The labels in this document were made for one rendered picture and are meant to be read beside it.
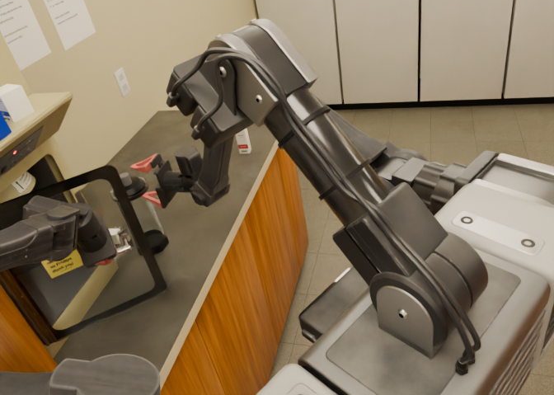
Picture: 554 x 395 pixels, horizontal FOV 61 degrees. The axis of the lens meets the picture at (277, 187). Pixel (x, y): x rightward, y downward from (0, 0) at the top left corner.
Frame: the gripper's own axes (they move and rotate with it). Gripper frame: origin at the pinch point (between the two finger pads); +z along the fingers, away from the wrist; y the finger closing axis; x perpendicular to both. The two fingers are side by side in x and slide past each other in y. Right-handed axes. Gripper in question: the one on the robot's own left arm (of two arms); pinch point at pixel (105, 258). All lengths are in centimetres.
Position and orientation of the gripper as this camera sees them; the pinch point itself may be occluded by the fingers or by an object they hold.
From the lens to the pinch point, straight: 112.3
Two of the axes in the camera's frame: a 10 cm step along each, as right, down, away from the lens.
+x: 8.8, -3.8, 2.8
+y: 4.7, 7.5, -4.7
